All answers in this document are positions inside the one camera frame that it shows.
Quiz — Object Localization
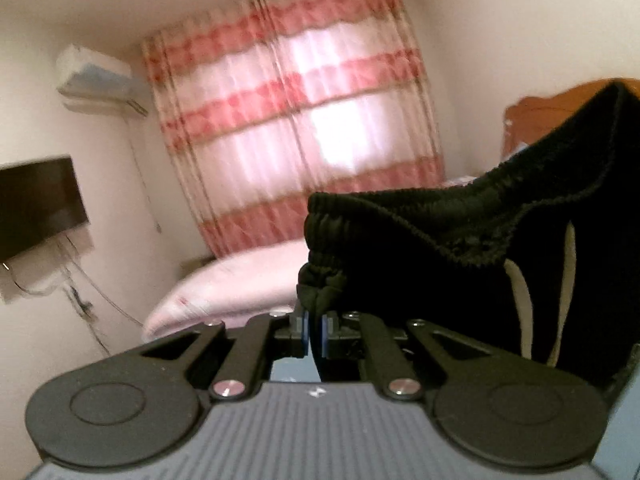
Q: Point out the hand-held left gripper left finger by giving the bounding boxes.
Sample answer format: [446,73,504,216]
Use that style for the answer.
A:
[141,310,310,402]

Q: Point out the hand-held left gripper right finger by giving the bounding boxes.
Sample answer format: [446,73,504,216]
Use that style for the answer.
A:
[320,311,493,402]

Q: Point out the black drawstring shorts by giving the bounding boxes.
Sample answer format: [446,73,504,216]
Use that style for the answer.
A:
[296,79,640,386]

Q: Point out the folded floral quilt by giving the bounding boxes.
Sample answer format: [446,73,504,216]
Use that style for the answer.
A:
[141,237,308,338]

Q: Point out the red striped curtain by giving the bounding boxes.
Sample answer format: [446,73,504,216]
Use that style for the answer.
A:
[141,0,446,256]

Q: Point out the wooden headboard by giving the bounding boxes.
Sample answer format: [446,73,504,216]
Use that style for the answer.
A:
[502,80,621,161]

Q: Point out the white air conditioner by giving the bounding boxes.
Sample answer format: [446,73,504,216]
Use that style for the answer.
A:
[55,44,149,118]

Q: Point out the television cables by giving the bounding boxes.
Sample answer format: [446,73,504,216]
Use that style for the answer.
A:
[50,232,151,356]

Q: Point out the black wall television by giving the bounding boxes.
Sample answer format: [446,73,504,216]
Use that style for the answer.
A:
[0,156,91,261]

